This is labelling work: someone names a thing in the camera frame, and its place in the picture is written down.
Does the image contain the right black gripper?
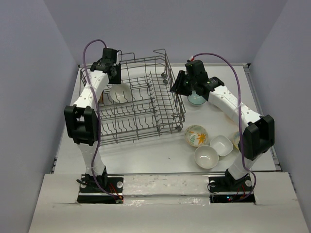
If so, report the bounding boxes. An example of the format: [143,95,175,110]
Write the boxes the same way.
[170,70,197,96]

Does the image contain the white round bowl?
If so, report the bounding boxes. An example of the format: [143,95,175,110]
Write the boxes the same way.
[194,145,219,169]
[109,83,132,103]

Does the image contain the brown wooden bowl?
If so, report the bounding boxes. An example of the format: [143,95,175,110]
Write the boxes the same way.
[99,93,104,103]

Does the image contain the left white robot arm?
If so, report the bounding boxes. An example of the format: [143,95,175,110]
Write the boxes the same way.
[64,48,121,192]

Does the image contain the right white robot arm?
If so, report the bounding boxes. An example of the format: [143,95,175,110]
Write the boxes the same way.
[170,60,275,190]

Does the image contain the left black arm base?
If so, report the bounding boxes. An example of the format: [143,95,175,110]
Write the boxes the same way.
[76,174,124,204]

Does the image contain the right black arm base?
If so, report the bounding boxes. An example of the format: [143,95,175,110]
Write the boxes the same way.
[207,171,256,204]

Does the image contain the light teal bowl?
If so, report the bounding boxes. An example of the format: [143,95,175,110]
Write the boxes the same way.
[187,91,206,106]

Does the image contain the floral leaf patterned bowl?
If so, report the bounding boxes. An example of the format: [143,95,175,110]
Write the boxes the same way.
[184,125,208,148]

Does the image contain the white square bowl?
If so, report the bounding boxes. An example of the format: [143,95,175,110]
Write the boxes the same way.
[210,135,233,157]

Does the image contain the yellow sun patterned bowl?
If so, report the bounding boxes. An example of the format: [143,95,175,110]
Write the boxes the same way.
[232,132,240,150]

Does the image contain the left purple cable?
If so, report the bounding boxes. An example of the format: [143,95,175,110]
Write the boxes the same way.
[82,39,122,202]

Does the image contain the purple cable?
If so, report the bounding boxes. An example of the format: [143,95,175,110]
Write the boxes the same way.
[193,53,257,202]
[82,39,122,202]

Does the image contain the grey wire dish rack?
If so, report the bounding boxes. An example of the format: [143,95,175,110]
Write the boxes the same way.
[78,49,187,145]

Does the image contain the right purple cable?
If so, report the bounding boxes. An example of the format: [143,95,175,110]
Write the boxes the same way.
[193,53,257,202]

